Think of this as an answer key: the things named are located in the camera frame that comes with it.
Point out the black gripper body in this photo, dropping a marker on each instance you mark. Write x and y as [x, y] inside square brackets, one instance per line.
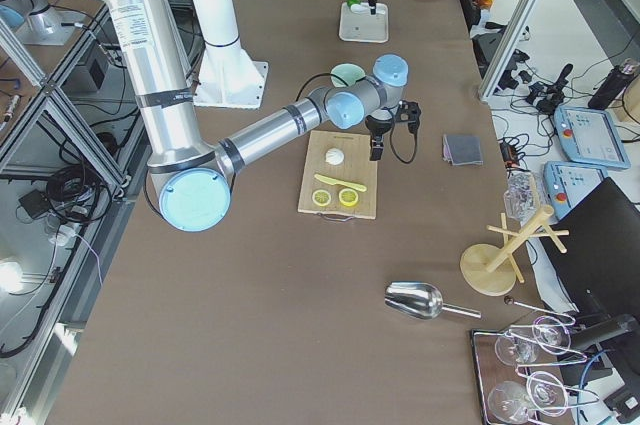
[378, 128]

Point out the white plastic spoon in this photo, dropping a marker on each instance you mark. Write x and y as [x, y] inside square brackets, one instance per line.
[360, 8]

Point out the mint green bowl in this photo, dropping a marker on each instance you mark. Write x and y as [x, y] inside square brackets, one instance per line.
[346, 74]

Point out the wooden cutting board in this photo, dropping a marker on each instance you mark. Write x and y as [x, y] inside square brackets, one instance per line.
[356, 168]

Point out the cream rectangular tray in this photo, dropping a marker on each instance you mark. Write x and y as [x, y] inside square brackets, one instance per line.
[366, 28]

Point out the right lemon slice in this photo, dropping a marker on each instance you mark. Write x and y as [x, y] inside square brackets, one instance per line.
[348, 197]

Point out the lemon slice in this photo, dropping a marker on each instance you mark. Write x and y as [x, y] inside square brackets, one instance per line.
[348, 197]
[321, 197]

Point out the yellow plastic knife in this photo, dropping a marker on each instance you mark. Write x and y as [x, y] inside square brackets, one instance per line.
[339, 182]

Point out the left lemon slice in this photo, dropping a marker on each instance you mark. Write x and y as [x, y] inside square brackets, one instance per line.
[321, 197]

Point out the grey folded cloth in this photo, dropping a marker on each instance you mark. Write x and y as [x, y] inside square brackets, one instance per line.
[462, 149]

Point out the metal scoop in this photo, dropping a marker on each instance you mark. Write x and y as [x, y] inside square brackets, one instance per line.
[422, 301]

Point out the wooden mug tree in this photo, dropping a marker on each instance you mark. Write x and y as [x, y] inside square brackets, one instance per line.
[493, 271]

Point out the lower teach pendant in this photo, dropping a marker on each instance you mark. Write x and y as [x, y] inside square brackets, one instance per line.
[568, 183]

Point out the teach pendant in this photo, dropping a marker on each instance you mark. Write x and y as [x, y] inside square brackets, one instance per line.
[568, 183]
[589, 136]

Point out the upper teach pendant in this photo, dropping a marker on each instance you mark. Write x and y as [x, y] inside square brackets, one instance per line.
[589, 136]

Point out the wine glass upper left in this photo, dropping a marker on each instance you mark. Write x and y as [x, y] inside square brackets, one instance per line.
[517, 347]

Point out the wine glass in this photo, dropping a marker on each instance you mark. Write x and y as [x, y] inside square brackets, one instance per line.
[517, 347]
[509, 403]
[551, 335]
[547, 393]

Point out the black water bottle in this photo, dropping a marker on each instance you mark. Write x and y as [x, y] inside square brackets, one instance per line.
[616, 81]

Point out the black monitor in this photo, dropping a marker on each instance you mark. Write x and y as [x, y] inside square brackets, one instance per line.
[600, 270]

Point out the wine glass upper right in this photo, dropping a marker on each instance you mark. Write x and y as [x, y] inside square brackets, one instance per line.
[551, 335]

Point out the wine glass lower left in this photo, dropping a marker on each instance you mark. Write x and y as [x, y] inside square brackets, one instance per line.
[509, 403]

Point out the wine glass lower right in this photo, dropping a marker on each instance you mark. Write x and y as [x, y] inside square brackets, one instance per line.
[547, 393]

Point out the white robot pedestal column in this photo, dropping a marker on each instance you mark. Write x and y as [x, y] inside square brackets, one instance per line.
[227, 77]

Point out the wire glass rack tray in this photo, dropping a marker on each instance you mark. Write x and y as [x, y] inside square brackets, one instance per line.
[490, 371]

